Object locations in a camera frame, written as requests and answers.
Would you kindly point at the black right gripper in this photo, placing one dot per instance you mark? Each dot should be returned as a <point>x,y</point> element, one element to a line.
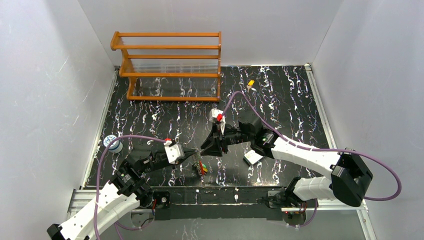
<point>220,140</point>

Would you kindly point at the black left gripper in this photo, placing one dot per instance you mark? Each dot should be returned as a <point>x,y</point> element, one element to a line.
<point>185,154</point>

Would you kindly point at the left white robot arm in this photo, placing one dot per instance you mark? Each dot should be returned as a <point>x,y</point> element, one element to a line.
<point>106,208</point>

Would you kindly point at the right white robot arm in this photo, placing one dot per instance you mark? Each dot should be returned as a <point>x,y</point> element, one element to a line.
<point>344,175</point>

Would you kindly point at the white card box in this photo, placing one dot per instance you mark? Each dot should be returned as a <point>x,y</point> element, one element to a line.
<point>252,158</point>

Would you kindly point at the blue white round tin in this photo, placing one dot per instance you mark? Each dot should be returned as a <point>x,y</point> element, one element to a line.
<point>115,146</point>

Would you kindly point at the yellow tagged key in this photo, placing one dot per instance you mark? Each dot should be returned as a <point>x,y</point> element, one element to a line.
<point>250,86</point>

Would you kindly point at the orange wooden rack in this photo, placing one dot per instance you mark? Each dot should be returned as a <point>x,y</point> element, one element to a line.
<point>179,55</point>

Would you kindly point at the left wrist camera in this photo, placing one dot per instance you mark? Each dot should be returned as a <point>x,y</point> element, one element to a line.
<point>174,152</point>

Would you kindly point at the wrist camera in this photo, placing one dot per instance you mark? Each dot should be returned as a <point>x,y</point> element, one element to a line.
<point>174,152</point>
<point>217,116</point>

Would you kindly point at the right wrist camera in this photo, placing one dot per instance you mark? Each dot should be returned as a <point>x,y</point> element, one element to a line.
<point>217,116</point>

